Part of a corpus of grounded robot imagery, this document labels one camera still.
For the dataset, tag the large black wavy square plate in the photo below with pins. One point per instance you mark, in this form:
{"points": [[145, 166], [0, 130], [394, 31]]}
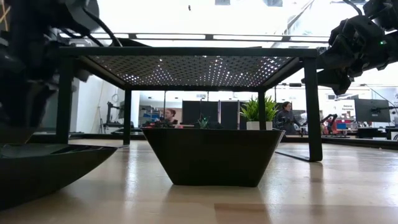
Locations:
{"points": [[214, 158]]}

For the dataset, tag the person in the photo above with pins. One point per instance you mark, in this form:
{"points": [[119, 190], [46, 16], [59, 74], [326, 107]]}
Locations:
{"points": [[286, 119], [170, 115]]}

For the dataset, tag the black computer monitor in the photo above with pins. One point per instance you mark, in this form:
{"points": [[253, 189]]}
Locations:
{"points": [[371, 110]]}

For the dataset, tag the green plant in white pot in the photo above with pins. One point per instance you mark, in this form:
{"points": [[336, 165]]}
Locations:
{"points": [[250, 112]]}

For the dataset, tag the black partition panel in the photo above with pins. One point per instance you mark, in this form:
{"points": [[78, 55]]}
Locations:
{"points": [[199, 110], [231, 112]]}

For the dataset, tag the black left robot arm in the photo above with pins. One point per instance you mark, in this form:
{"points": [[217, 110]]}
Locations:
{"points": [[37, 15]]}

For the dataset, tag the black rounded plate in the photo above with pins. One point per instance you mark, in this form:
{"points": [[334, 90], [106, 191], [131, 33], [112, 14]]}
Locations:
{"points": [[46, 174]]}

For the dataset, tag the black perforated metal riser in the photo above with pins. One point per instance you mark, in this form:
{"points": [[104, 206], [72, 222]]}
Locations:
{"points": [[192, 51]]}

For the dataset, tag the small green plant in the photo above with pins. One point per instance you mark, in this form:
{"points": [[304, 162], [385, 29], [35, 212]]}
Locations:
{"points": [[203, 123]]}

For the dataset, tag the white sign board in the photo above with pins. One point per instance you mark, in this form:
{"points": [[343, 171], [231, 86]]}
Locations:
{"points": [[347, 109]]}

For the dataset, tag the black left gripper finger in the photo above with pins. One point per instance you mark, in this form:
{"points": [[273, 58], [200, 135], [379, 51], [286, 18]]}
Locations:
{"points": [[21, 115]]}

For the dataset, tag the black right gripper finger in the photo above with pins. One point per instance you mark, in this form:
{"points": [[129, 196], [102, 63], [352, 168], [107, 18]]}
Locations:
{"points": [[332, 80]]}

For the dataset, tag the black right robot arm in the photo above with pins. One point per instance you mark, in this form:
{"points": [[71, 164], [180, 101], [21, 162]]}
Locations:
{"points": [[382, 31]]}

